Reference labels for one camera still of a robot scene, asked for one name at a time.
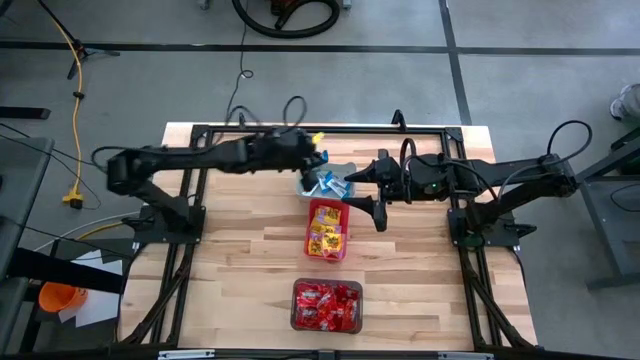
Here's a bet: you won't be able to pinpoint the translucent red plastic bin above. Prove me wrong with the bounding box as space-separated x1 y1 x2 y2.
303 198 351 263

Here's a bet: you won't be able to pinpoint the silver frame bracket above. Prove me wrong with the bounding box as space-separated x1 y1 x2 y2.
437 351 495 360
157 349 217 360

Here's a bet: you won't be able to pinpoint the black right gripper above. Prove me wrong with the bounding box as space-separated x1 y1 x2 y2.
342 148 420 233

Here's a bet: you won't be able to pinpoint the black tripod stand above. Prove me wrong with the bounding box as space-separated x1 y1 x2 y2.
35 0 121 81

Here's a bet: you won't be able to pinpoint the black floor bar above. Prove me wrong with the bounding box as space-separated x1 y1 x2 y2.
0 106 52 121

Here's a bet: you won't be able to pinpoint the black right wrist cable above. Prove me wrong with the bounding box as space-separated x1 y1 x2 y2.
398 137 419 174

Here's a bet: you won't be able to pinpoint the black diagonal frame strut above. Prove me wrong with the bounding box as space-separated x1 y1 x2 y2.
119 243 197 347
458 248 537 350

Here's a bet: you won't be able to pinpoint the person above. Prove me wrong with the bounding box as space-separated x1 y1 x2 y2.
609 83 640 122

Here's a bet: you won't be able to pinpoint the black desk leg beam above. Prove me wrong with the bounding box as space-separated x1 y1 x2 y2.
7 246 129 296

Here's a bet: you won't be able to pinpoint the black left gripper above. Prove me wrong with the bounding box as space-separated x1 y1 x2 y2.
258 126 322 192

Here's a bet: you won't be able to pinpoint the light grey plastic bin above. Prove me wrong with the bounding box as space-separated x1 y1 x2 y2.
295 160 358 202

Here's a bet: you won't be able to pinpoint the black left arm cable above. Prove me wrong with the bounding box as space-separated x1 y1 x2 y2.
225 95 307 132

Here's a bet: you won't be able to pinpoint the yellow power cable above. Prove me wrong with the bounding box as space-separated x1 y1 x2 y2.
49 18 86 209

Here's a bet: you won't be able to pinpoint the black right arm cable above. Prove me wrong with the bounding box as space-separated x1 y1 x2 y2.
547 119 594 169

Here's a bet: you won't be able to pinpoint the thin black floor cable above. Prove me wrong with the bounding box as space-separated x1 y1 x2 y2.
223 22 255 123

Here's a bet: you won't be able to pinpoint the white paper sheets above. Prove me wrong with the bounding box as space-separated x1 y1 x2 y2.
56 248 124 329

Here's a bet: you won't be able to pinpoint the black vacuum hose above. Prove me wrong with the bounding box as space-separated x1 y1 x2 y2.
231 0 342 40

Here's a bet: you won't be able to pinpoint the black aluminium table frame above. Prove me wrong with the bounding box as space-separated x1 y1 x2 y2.
149 123 506 351

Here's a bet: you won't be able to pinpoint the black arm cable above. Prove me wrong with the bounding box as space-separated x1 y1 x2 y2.
225 95 307 132
547 119 594 169

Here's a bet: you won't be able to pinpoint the dark grey desk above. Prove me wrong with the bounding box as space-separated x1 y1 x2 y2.
0 135 55 281

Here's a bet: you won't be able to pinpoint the dark smoky clear bin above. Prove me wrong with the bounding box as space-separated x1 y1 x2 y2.
290 277 364 335

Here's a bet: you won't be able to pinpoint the orange bucket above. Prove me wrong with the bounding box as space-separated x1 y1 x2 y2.
38 281 89 314

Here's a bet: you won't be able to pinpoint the vacuum cleaner body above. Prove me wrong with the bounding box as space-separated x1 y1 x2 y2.
269 0 307 17

